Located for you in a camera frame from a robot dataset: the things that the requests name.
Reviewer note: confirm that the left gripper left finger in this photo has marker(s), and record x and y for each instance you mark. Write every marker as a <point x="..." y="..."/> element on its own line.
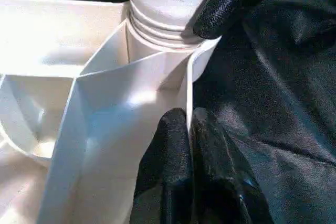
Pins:
<point x="165" y="171"/>

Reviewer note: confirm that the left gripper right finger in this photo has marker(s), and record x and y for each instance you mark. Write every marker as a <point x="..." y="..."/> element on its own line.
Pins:
<point x="223" y="177"/>

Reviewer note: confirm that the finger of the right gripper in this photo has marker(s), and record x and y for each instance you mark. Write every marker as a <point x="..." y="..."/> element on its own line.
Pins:
<point x="233" y="1"/>

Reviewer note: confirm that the white plastic table leg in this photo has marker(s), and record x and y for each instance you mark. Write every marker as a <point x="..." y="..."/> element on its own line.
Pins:
<point x="168" y="3"/>

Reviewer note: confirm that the white plastic table top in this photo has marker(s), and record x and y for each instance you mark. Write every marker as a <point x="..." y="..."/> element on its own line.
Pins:
<point x="63" y="35"/>

